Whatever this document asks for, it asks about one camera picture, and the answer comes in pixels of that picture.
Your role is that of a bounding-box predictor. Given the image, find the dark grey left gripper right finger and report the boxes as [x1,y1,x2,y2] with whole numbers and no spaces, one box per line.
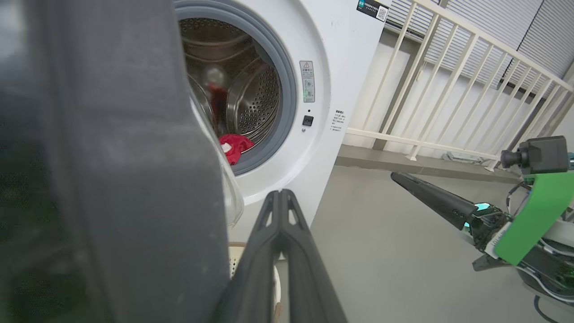
[280,189,348,323]

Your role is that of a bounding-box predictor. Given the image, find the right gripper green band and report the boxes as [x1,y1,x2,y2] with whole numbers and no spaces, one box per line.
[391,172,574,272]

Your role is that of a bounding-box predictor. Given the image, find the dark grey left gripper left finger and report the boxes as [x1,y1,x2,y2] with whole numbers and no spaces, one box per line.
[214,189,287,323]

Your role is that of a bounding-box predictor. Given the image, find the red and white garment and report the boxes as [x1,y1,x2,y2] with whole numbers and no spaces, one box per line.
[218,133,255,166]

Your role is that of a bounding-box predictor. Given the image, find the black round glass washer door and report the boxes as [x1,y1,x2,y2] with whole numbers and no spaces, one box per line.
[0,0,245,323]

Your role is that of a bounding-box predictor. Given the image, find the cream perforated laundry basket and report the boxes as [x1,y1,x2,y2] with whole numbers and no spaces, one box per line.
[228,242,284,323]

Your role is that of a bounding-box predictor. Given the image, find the white front-load washing machine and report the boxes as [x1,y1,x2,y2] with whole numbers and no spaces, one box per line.
[173,0,393,245]

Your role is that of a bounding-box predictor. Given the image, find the cream metal railing fence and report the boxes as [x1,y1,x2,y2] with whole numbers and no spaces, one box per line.
[344,0,574,174]

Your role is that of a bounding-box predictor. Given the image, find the grey warning sticker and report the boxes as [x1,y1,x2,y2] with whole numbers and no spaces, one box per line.
[299,60,316,103]

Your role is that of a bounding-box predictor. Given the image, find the grey window blinds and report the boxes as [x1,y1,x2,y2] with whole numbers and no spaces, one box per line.
[385,0,574,95]

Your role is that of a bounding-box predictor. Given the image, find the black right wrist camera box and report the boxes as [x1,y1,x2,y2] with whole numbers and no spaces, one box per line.
[500,136,571,176]

